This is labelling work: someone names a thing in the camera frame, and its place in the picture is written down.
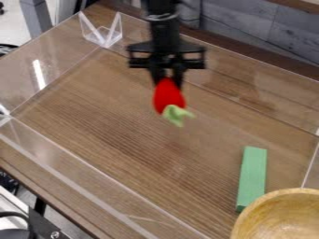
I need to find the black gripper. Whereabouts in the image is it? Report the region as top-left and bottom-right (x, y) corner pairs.
(125, 40), (205, 89)

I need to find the black cable on floor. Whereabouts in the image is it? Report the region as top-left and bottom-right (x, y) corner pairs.
(0, 210), (32, 232)

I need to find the wooden bowl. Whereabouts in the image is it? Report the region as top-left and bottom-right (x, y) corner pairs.
(230, 188), (319, 239)

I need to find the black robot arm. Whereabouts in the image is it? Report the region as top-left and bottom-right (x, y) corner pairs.
(125, 0), (205, 89)

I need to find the black metal bracket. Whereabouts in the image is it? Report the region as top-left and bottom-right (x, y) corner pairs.
(28, 209), (70, 239)

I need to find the clear acrylic enclosure wall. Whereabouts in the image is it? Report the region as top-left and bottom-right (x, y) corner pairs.
(0, 7), (319, 239)

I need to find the red plush strawberry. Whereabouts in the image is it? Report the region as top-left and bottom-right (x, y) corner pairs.
(152, 77), (194, 127)

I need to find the green rectangular block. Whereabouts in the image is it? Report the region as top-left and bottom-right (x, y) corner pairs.
(234, 146), (266, 212)

